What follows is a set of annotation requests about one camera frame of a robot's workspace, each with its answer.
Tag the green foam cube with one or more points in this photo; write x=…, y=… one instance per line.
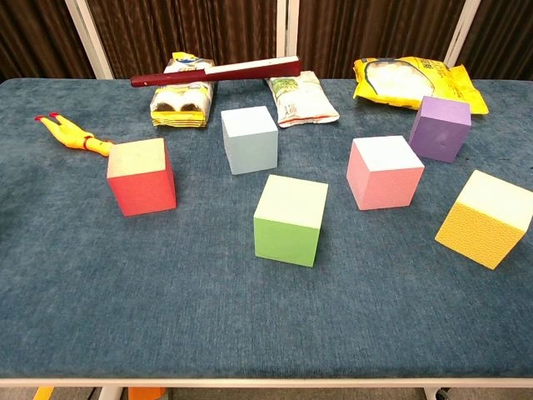
x=287, y=237

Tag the light blue foam cube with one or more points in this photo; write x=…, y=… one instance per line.
x=250, y=146

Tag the pink foam cube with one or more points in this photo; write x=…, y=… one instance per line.
x=383, y=187

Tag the yellow foam cube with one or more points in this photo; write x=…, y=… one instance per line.
x=474, y=233

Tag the white green snack bag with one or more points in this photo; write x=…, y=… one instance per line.
x=300, y=104

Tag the red foam cube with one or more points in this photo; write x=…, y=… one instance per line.
x=141, y=191

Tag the yellow white cookie pack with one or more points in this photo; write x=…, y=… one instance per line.
x=183, y=106

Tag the dark red flat box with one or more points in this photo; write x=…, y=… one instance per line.
x=216, y=74

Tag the blue fabric table cover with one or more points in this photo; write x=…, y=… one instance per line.
x=166, y=312

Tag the large yellow snack bag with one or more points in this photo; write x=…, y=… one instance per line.
x=391, y=83

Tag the purple foam cube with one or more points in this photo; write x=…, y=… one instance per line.
x=437, y=133

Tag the dark brown curtain panel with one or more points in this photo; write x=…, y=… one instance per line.
x=166, y=29
x=375, y=29
x=504, y=33
x=33, y=37

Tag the yellow rubber chicken toy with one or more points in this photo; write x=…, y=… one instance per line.
x=68, y=135

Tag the orange object under table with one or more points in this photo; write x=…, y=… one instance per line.
x=145, y=393

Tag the black caster wheel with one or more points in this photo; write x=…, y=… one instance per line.
x=442, y=395

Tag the white partition frame post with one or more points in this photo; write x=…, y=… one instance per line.
x=287, y=25
x=461, y=33
x=89, y=41

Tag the white table frame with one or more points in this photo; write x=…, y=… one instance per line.
x=250, y=382

